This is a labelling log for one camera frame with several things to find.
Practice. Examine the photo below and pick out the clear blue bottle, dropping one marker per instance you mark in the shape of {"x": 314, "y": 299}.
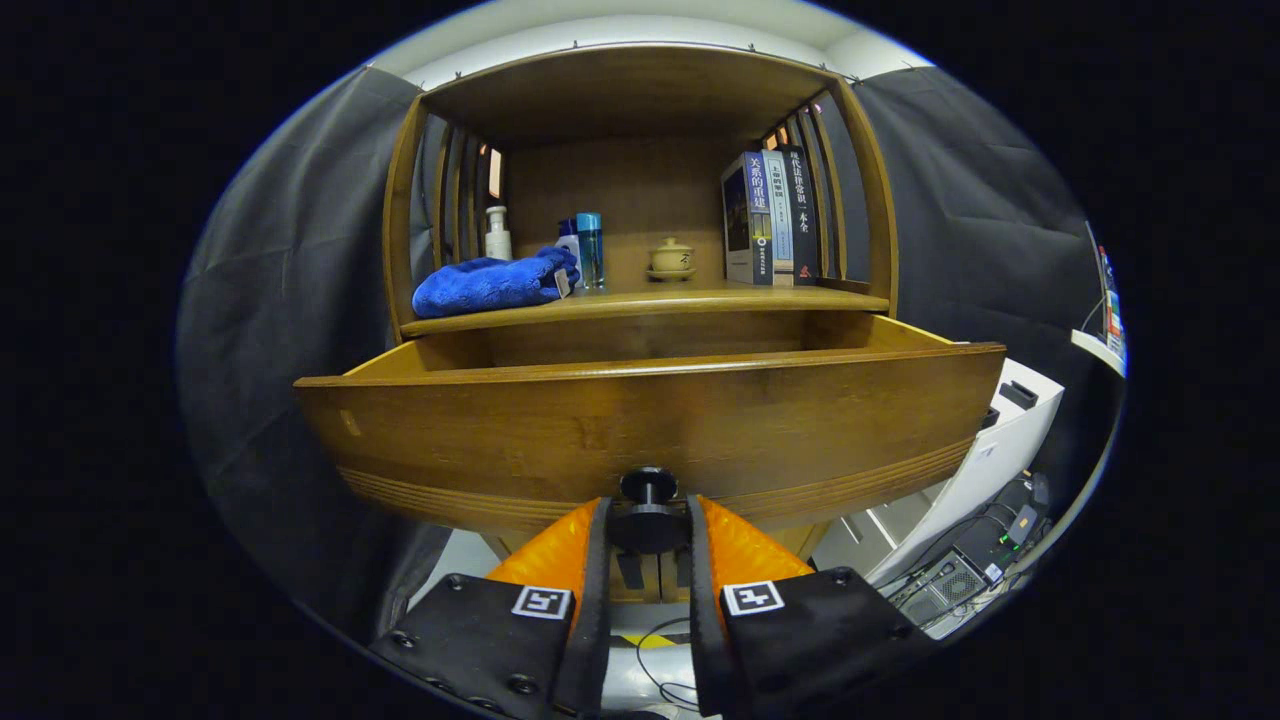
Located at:
{"x": 590, "y": 250}

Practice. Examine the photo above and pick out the black spine book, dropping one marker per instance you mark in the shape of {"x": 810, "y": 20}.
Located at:
{"x": 803, "y": 215}

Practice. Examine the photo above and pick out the black backdrop cloth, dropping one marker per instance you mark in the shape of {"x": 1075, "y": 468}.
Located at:
{"x": 290, "y": 300}

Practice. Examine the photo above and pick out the blue spine book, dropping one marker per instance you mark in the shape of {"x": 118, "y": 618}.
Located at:
{"x": 757, "y": 200}

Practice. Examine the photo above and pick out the wooden drawer with black knob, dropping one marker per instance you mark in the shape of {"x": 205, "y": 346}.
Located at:
{"x": 650, "y": 420}

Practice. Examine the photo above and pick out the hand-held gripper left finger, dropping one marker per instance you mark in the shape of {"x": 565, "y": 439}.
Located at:
{"x": 593, "y": 600}

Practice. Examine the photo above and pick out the white wall shelf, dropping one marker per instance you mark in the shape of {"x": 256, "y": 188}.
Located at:
{"x": 1100, "y": 352}

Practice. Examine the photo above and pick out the pale spine book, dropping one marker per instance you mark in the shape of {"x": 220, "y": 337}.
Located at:
{"x": 780, "y": 220}

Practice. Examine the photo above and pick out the yellow black floor tape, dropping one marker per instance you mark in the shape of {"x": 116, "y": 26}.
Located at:
{"x": 650, "y": 640}

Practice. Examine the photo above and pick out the computer tower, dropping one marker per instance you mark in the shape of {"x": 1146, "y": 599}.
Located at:
{"x": 950, "y": 585}

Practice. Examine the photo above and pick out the beige lidded teacup with saucer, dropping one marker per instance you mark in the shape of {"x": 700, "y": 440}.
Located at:
{"x": 671, "y": 260}

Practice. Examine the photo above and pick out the white pump bottle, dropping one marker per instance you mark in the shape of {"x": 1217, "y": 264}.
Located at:
{"x": 498, "y": 243}

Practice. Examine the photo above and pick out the folded blue towel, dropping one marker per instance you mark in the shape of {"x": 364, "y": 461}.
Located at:
{"x": 490, "y": 285}

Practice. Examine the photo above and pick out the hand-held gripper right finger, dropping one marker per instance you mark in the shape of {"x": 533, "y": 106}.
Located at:
{"x": 703, "y": 610}

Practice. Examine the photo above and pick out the wooden cabinet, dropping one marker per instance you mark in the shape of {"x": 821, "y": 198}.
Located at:
{"x": 630, "y": 90}

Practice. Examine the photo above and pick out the wooden countertop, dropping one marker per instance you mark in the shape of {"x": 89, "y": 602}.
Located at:
{"x": 700, "y": 295}

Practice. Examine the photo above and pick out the small white and blue bottle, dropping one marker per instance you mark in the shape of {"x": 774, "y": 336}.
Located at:
{"x": 567, "y": 240}

